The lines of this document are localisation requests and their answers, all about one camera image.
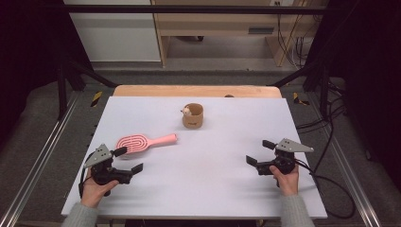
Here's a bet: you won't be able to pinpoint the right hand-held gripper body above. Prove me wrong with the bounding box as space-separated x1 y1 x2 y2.
256 137 315 176

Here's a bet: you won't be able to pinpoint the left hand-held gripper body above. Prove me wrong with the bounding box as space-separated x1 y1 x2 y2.
83 143 134 186

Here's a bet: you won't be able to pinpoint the pink hairbrush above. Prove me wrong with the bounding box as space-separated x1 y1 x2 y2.
115 132 179 160

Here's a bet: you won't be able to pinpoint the brown paper container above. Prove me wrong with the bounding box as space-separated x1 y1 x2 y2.
182 102 204 130

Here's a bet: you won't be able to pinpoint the person's left hand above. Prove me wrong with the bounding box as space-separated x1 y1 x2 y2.
80 168 120 209

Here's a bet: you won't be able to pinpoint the person's right hand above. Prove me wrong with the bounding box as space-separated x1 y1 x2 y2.
269 164 300 197

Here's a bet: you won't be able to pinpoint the yellow black tape strip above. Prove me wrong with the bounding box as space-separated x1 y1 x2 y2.
292 92 311 107
90 91 104 108

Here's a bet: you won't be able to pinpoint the black metal stand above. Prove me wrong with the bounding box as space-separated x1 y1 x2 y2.
268 61 331 120
56 60 119 121

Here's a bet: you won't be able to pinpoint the wooden table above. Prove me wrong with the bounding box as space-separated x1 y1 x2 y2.
113 84 283 98

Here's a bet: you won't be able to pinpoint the white cabinet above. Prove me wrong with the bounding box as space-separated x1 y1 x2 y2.
62 0 162 62

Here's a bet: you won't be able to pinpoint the black curtain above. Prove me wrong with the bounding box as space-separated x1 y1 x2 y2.
0 0 93 146
306 0 401 192

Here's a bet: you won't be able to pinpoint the wooden desk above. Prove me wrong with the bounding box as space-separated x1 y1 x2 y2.
150 0 329 68

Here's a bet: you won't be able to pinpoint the black horizontal metal bar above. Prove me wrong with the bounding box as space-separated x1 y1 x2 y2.
62 4 344 15

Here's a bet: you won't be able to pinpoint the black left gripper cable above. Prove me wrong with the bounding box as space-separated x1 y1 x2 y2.
78 150 96 199

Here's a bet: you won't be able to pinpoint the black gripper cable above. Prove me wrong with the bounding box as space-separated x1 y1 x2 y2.
294 159 357 220
78 150 96 199

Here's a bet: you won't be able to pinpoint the black floor cables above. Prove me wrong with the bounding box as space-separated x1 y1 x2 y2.
296 79 349 174

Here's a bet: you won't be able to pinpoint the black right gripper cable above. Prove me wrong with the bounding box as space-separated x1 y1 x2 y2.
294 159 357 220

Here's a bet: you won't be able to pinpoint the metal floor rail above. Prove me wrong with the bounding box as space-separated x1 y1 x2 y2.
0 94 80 227
306 93 383 227

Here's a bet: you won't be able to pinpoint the bundle of hanging cables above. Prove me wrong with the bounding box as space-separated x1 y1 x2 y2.
274 0 318 70

